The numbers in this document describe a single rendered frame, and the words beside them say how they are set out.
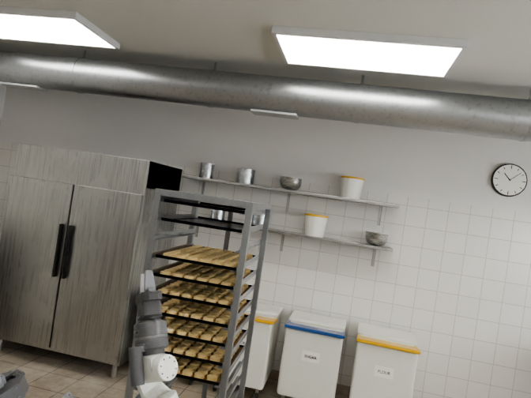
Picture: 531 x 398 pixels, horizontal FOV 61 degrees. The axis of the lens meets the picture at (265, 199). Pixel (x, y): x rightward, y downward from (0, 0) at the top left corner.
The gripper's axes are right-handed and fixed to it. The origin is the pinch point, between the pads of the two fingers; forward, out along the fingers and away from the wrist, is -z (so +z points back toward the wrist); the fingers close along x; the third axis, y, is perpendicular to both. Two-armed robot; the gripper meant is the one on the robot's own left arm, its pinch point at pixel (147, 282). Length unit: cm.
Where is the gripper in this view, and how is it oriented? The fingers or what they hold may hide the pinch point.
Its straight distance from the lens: 133.4
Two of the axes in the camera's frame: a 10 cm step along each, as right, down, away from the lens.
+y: -8.8, 0.0, -4.7
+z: 1.5, 9.5, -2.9
